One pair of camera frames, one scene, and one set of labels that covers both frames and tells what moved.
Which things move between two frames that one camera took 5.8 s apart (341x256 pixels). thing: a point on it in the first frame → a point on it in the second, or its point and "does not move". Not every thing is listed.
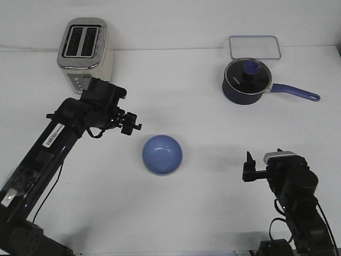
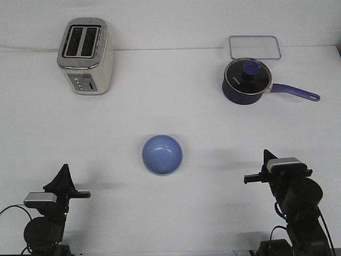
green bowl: (162, 174) does not move
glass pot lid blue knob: (248, 76) does not move
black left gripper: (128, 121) → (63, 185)
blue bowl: (162, 154) does not move
